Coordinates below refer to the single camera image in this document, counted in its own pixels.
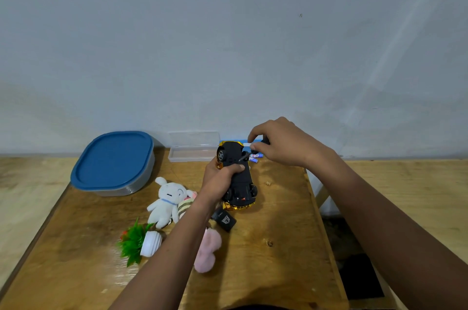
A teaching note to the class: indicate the grey container with blue lid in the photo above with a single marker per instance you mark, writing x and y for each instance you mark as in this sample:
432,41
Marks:
113,160

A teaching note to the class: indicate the small black plastic cover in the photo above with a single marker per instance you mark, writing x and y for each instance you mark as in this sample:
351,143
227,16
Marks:
223,219

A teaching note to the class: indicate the person's right forearm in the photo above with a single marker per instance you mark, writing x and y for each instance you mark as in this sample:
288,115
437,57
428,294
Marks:
384,233

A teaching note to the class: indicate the person's left forearm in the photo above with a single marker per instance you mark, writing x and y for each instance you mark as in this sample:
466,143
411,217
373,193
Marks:
172,258

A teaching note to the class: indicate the person's right thumb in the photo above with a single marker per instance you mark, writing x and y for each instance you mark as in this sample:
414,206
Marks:
263,154

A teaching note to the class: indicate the person's left thumb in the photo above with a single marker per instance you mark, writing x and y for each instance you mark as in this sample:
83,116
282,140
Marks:
236,169

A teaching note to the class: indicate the black and gold toy car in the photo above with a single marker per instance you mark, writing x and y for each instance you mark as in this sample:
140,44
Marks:
241,183

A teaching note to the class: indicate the person's right hand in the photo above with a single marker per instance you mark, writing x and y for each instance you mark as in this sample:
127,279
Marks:
289,143

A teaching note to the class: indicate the pink striped plush toy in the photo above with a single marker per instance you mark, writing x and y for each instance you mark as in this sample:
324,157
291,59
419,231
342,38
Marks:
207,251

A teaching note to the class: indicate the white plush bunny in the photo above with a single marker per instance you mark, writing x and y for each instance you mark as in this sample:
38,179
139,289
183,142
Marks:
166,200

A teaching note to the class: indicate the flat blue plastic tray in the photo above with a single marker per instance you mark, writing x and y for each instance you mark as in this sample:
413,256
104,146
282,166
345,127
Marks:
244,141

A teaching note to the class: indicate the blue and white batteries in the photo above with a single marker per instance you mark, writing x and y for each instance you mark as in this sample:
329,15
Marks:
256,156

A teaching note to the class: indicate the person's left hand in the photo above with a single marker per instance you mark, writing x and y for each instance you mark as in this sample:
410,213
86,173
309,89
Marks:
214,183

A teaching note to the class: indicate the green plant in white pot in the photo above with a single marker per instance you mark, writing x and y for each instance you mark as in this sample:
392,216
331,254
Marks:
137,242

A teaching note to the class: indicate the black screwdriver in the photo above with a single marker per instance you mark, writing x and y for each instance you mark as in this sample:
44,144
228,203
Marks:
245,154

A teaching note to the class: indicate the clear plastic box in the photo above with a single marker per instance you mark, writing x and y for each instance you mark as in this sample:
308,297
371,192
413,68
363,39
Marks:
192,147

